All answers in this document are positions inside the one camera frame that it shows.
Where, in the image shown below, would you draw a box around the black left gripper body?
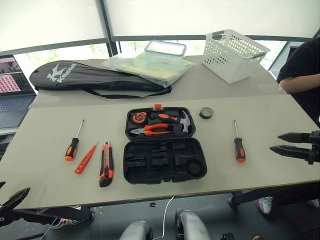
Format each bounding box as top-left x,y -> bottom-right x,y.
0,210 -> 10,226

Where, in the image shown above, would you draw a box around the white cable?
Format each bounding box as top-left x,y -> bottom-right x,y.
159,195 -> 176,239

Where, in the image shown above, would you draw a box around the person in black shirt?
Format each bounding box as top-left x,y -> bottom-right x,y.
276,36 -> 320,132

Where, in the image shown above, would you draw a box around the orange voltage tester pen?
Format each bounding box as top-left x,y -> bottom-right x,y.
74,141 -> 100,175

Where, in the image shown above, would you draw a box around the orange black claw hammer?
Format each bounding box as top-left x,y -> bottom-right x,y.
148,109 -> 192,134

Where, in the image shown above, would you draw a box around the orange black utility knife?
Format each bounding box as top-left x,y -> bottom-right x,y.
98,140 -> 115,188

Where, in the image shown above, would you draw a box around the clear plastic bag with papers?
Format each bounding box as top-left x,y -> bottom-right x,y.
100,51 -> 200,89

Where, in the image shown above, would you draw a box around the clear container with blue lid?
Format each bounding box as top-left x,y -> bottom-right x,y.
144,39 -> 188,58

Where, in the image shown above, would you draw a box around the black table leg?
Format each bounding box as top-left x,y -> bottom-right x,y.
0,204 -> 96,224
227,183 -> 320,208

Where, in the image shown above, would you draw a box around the black racket bag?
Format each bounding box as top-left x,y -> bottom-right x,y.
29,60 -> 173,99

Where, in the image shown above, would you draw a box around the orange black tape measure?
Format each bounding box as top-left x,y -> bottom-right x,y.
132,112 -> 149,124

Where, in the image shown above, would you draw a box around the orange black handled screwdriver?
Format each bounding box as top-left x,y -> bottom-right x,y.
232,119 -> 247,164
64,119 -> 85,162

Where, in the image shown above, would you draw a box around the orange handled pliers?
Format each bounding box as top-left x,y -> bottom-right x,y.
129,123 -> 174,137

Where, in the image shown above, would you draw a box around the silver rounded leg shell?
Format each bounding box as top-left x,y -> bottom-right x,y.
174,208 -> 212,240
119,220 -> 154,240

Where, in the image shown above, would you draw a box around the white red shoe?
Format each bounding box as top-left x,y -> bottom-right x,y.
50,216 -> 84,230

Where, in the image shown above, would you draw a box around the black tool case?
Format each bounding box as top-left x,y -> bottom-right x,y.
123,102 -> 208,185

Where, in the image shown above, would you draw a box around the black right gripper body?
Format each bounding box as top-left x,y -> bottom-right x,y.
307,129 -> 320,166

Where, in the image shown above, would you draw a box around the open laptop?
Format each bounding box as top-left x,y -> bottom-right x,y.
0,54 -> 39,129

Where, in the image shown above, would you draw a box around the white roller blind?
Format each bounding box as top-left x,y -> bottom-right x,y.
103,0 -> 320,39
0,0 -> 108,53

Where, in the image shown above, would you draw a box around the dark window frame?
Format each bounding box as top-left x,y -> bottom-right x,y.
0,0 -> 313,61

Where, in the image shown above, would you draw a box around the black electrical tape roll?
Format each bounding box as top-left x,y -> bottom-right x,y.
199,106 -> 215,120

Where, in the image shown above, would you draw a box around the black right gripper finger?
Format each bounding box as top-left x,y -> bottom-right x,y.
277,132 -> 312,145
269,144 -> 312,159

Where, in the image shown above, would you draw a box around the grey pink sneaker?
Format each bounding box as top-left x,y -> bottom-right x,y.
254,196 -> 275,216

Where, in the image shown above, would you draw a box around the white perforated plastic basket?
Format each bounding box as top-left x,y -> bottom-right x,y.
202,29 -> 272,85

